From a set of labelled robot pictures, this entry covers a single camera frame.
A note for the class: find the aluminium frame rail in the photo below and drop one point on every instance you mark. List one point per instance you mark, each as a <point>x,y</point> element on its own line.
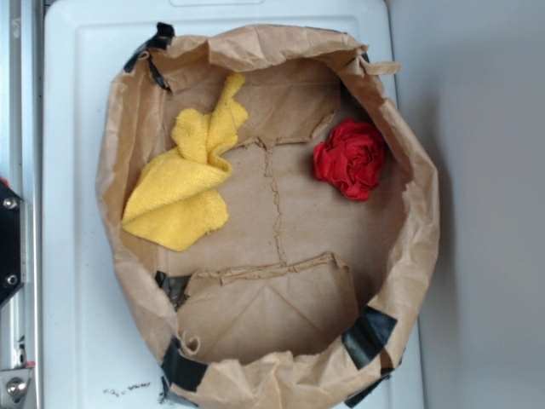
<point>21,149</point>

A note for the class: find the black tape strip bottom left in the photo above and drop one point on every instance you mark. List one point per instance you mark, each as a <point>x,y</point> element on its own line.
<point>179,370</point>

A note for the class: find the black metal bracket plate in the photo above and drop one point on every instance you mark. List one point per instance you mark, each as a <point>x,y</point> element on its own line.
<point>12,243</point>

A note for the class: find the crumpled red paper ball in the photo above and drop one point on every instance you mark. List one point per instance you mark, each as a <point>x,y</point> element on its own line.
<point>351,159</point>

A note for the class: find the silver corner bracket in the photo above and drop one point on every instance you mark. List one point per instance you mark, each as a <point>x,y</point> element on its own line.
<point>18,389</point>

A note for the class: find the yellow microfiber cloth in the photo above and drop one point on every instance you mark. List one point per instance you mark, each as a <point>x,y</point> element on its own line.
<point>176,200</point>

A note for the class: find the white plastic tray lid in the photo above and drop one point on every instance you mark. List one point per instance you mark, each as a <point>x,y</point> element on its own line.
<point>92,354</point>

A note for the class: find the black tape strip bottom right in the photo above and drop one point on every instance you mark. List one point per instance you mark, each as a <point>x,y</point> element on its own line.
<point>368,336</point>

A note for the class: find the black tape strip top left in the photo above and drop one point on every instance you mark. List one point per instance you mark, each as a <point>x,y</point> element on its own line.
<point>161,40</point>

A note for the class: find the brown paper bag basin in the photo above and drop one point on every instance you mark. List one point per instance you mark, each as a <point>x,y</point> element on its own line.
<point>263,300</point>

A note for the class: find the black tape strip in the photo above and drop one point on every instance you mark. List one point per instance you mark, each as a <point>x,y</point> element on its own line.
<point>368,336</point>
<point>179,370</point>
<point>161,40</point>

